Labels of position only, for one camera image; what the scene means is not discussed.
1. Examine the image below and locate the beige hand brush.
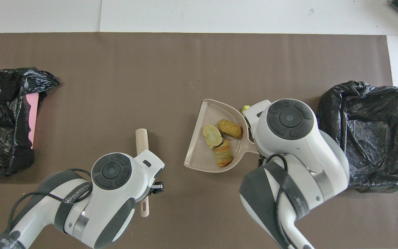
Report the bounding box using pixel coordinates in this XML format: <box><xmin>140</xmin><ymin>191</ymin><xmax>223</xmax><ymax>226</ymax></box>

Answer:
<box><xmin>135</xmin><ymin>128</ymin><xmax>150</xmax><ymax>218</ymax></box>

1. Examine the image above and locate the pale pink dustpan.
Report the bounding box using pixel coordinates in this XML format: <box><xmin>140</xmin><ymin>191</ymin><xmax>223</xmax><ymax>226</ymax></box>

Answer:
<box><xmin>183</xmin><ymin>99</ymin><xmax>259</xmax><ymax>173</ymax></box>

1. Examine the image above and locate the toy croissant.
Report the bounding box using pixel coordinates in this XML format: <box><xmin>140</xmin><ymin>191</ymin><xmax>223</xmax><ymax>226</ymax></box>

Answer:
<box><xmin>214</xmin><ymin>139</ymin><xmax>234</xmax><ymax>167</ymax></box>

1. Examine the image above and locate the pale yellow lump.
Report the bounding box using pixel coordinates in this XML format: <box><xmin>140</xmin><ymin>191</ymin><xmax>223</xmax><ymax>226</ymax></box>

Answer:
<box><xmin>203</xmin><ymin>124</ymin><xmax>224</xmax><ymax>150</ymax></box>

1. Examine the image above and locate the brown toy bread nugget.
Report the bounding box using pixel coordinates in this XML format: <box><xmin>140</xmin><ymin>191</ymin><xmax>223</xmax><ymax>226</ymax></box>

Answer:
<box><xmin>218</xmin><ymin>119</ymin><xmax>243</xmax><ymax>139</ymax></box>

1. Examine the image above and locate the pink plastic bin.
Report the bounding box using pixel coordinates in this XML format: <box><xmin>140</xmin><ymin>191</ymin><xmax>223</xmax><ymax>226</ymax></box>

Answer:
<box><xmin>26</xmin><ymin>93</ymin><xmax>40</xmax><ymax>150</ymax></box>

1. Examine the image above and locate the black bag lined box bin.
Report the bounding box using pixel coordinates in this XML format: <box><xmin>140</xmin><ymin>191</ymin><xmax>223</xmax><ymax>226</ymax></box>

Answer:
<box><xmin>316</xmin><ymin>81</ymin><xmax>398</xmax><ymax>193</ymax></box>

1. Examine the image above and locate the brown paper table mat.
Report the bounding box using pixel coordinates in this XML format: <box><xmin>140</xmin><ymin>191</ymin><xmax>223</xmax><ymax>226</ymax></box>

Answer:
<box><xmin>0</xmin><ymin>33</ymin><xmax>398</xmax><ymax>249</ymax></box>

